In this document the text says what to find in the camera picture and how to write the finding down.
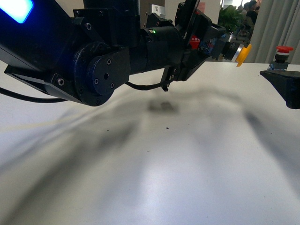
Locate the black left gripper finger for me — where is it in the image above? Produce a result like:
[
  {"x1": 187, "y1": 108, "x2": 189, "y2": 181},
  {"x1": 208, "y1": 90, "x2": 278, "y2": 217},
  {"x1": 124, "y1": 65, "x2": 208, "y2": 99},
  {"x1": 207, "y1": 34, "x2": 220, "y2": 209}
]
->
[{"x1": 260, "y1": 70, "x2": 300, "y2": 109}]

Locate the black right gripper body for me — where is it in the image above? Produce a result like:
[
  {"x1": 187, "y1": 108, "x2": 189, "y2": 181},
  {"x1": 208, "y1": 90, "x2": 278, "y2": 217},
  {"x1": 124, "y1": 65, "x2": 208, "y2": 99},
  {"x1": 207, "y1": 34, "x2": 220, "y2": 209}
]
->
[{"x1": 161, "y1": 0, "x2": 225, "y2": 91}]

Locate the yellow mushroom push button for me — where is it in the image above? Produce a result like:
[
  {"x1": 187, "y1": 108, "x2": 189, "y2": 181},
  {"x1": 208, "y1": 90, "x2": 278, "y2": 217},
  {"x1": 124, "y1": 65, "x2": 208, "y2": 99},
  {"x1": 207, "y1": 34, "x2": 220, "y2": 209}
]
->
[{"x1": 196, "y1": 32, "x2": 253, "y2": 68}]

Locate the red mushroom push button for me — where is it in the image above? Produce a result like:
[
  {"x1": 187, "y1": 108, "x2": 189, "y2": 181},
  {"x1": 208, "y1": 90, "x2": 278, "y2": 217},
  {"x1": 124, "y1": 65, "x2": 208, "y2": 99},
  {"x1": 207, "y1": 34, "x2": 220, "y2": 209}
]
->
[{"x1": 267, "y1": 45, "x2": 293, "y2": 70}]

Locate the right potted plant gold pot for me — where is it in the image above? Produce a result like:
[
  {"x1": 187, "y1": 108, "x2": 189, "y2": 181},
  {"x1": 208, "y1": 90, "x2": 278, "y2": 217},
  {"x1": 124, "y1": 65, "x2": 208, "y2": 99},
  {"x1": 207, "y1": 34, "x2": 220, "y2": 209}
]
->
[{"x1": 217, "y1": 5, "x2": 243, "y2": 34}]

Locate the person in black trousers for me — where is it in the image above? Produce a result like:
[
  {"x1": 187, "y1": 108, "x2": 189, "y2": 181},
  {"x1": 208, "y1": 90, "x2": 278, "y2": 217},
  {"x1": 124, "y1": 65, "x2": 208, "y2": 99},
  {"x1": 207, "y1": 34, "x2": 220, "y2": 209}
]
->
[{"x1": 241, "y1": 0, "x2": 258, "y2": 26}]

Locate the grey curtain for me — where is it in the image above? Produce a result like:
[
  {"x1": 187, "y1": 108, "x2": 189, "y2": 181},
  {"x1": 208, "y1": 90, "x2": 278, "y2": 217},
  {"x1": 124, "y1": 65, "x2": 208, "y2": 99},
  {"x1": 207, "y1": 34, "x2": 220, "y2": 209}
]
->
[{"x1": 246, "y1": 0, "x2": 300, "y2": 65}]

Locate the black cable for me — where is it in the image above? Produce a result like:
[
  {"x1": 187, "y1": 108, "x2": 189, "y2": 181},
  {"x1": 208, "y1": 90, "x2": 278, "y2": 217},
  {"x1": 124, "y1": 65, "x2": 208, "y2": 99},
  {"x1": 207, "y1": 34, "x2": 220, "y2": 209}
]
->
[{"x1": 0, "y1": 67, "x2": 173, "y2": 104}]

